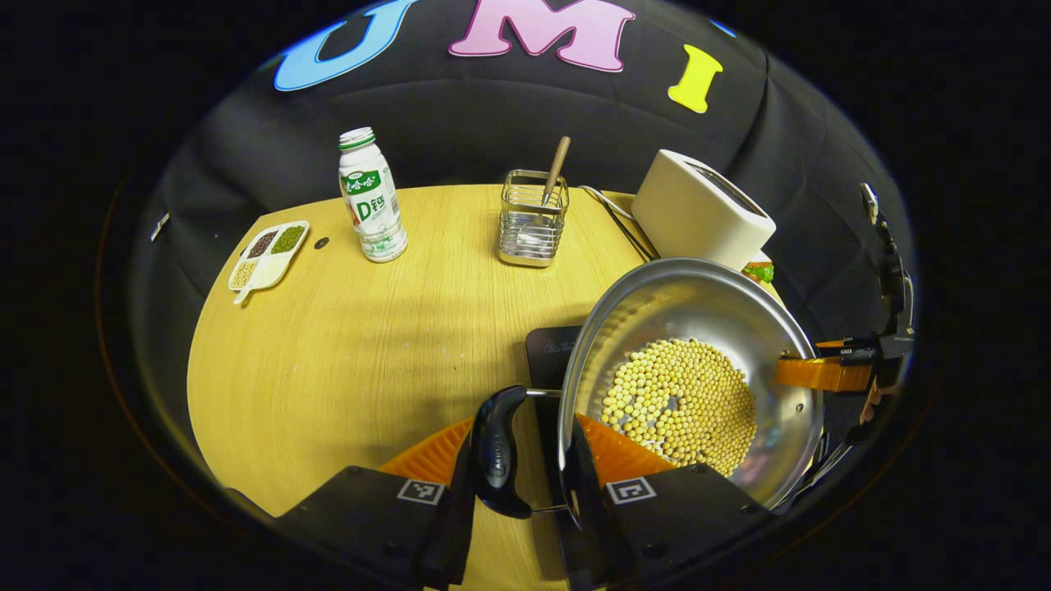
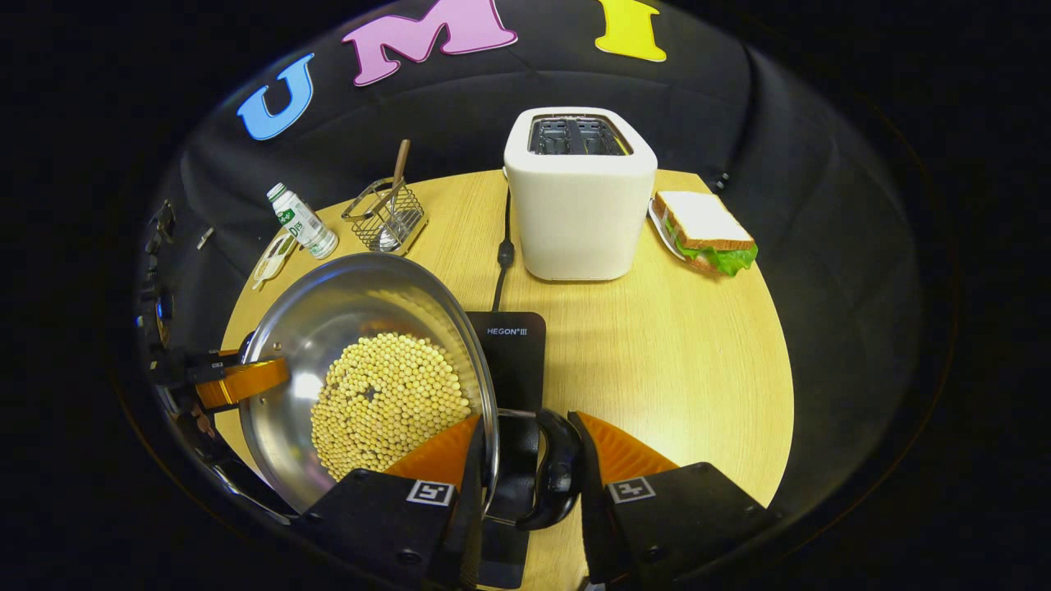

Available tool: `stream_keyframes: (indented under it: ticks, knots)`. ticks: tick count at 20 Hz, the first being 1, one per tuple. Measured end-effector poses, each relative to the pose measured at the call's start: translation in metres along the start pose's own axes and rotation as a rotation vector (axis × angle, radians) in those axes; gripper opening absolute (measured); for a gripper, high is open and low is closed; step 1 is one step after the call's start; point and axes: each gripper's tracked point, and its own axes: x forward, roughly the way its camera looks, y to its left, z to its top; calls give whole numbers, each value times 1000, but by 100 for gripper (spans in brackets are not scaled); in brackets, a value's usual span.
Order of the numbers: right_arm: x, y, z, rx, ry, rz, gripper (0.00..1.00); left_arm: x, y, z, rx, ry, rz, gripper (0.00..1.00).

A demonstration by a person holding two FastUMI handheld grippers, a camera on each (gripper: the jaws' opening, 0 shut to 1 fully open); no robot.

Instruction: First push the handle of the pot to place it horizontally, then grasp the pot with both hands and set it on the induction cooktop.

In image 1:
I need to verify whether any black backdrop cloth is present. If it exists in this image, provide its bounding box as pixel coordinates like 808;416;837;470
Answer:
123;0;916;354

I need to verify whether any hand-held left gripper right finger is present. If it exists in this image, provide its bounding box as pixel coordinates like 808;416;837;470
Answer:
562;413;778;591

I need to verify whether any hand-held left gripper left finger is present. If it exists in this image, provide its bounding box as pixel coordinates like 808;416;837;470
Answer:
271;415;479;591

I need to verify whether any black power cable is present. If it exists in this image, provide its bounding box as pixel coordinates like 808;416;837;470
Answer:
578;185;659;263

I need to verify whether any wooden handled utensil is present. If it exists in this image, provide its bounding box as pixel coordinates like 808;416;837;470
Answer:
538;136;572;208

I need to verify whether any pile of yellow soybeans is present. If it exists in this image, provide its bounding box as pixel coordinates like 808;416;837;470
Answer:
599;337;759;479

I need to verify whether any metal wire utensil holder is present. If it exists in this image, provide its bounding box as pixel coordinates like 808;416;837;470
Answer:
498;169;571;269

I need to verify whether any white drink bottle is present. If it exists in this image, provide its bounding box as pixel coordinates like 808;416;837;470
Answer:
337;126;409;264

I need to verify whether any steel pot with black handle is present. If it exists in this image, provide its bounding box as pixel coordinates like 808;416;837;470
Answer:
471;257;825;520

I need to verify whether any white toaster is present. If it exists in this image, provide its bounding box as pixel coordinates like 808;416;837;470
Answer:
631;149;778;273

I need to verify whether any white divided bean dish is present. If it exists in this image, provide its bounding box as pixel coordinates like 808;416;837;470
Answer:
227;220;311;306

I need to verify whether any black induction cooktop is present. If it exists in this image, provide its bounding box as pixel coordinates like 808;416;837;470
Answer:
525;326;589;511

